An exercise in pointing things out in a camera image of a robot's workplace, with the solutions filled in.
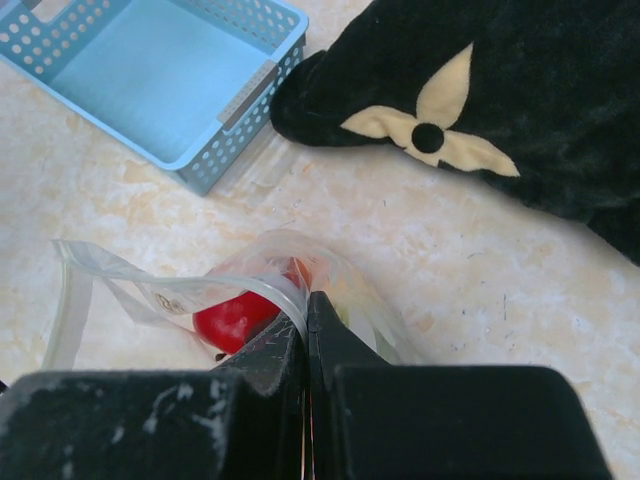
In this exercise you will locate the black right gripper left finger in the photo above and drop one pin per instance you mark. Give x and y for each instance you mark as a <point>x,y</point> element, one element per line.
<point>243,419</point>

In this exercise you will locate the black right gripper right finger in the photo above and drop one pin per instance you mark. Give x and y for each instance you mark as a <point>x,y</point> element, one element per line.
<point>374,420</point>

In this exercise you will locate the red toy apple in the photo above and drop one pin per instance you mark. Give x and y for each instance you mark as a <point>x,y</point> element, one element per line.
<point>229,325</point>

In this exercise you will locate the clear dotted zip top bag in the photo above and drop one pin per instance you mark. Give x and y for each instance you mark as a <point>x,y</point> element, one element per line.
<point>112,315</point>

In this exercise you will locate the orange toy orange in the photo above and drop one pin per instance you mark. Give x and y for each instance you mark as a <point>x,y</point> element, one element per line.
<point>297,272</point>

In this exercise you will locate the light blue plastic basket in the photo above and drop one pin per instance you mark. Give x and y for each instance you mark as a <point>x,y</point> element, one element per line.
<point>185,84</point>

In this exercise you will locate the black pillow with cream flowers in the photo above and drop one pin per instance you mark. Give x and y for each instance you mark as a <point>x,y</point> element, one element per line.
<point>539,99</point>

